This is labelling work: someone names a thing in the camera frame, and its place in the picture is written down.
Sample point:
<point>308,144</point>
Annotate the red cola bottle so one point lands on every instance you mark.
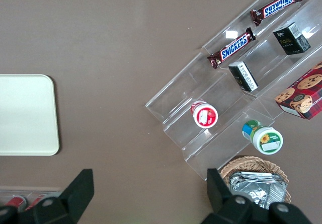
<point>35,202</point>
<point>15,201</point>

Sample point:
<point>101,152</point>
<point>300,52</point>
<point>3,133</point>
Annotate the silver foil-wrapped package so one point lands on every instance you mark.
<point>261,191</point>

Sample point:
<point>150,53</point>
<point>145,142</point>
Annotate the red strawberry yogurt cup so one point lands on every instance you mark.
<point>205,115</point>

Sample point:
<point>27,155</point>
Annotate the wicker basket holding foil packs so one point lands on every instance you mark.
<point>251,162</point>

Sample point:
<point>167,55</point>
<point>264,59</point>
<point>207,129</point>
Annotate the red tartan cookie box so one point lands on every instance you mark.
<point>307,90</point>

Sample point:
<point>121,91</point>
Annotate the cream rectangular tray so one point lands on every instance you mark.
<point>25,113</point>

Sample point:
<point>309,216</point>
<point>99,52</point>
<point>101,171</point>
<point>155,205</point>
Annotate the clear acrylic stepped riser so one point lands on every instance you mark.
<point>271,58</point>
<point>181,93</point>

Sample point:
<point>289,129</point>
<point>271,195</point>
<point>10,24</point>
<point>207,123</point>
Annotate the green sunflower yogurt cup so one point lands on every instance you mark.
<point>266,139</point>

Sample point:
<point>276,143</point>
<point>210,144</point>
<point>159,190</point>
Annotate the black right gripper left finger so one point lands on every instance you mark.
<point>73,198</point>

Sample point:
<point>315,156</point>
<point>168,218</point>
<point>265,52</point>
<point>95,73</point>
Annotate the Snickers chocolate bar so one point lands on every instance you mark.
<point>232,48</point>
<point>278,5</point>

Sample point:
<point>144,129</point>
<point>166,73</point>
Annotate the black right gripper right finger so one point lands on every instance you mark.
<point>226,209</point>

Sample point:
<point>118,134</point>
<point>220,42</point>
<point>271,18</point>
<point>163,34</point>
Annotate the small black carton box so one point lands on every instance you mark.
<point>290,39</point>
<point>242,76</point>

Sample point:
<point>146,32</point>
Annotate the clear acrylic bottle rack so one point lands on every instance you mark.
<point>50,191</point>

